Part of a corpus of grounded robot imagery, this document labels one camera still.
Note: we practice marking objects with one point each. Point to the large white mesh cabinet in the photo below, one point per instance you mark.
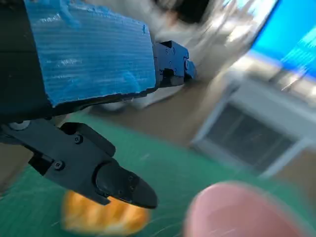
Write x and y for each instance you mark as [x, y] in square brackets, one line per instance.
[247, 138]

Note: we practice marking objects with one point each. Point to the blue computer screen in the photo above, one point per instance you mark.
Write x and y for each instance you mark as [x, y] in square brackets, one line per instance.
[291, 37]

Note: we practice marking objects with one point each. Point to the green cutting mat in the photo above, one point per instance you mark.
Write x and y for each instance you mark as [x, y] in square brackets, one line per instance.
[160, 168]

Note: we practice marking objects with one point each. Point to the long striped toy bread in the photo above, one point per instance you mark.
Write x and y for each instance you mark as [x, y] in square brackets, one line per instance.
[98, 217]

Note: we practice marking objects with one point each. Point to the left robot hand blue tape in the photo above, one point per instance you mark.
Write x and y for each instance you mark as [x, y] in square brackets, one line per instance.
[93, 61]

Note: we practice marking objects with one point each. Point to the pink bowl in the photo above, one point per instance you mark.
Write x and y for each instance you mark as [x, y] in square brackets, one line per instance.
[234, 214]

